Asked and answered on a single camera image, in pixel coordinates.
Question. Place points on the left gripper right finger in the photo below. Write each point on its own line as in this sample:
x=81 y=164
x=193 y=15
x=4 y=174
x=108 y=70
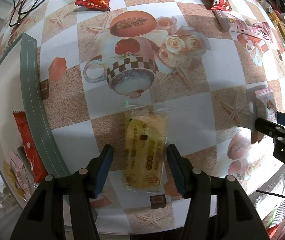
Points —
x=189 y=181

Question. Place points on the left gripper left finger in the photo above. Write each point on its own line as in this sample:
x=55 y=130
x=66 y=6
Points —
x=91 y=179

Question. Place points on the pink crispy cranberry packet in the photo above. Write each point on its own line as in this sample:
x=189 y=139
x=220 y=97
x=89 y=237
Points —
x=261 y=105

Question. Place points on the long red snack packet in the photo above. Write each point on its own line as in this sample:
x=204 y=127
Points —
x=36 y=164

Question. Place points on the yellow wafer snack packet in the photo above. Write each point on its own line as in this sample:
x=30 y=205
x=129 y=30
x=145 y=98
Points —
x=145 y=140

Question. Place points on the gold foil candy packet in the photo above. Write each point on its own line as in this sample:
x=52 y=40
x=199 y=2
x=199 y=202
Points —
x=18 y=179

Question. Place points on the pink white snack packet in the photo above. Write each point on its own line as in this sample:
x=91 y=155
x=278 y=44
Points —
x=229 y=22

